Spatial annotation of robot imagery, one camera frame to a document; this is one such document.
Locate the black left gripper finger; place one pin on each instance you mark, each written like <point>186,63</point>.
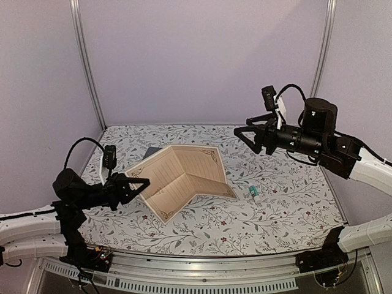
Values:
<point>129,188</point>
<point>115,180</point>

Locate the right aluminium frame post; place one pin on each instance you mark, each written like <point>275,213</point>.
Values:
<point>325,44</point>

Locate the aluminium frame post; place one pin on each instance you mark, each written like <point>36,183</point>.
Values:
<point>325,44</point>
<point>85,63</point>

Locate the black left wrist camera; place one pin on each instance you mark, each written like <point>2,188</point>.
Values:
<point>109,160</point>

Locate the aluminium slotted front rail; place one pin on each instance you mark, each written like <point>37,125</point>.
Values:
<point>149,273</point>

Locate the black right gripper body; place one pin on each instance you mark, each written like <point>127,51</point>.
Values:
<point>271,144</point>

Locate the beige lined letter paper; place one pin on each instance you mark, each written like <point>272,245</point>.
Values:
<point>177,174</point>

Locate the green glue stick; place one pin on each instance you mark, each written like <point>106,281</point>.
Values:
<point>254,194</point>

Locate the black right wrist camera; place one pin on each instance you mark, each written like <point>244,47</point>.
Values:
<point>268,94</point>

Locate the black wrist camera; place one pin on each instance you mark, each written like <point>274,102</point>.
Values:
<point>268,94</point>
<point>109,160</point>

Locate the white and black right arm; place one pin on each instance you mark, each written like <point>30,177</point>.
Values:
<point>343,155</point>

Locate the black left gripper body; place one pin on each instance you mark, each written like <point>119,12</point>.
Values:
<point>111,198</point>

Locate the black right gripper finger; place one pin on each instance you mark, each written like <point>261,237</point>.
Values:
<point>257,119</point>
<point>252,136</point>

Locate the floral patterned table mat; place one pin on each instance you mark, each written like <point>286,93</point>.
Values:
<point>297,210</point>

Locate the left aluminium frame post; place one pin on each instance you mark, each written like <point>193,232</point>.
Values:
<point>85,63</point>

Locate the grey-blue envelope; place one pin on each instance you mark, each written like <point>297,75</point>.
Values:
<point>150,151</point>

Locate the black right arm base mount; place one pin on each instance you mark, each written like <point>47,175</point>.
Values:
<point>330,254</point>

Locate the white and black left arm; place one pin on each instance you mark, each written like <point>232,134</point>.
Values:
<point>53,230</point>

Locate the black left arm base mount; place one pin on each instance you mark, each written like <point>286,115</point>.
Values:
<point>82,256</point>

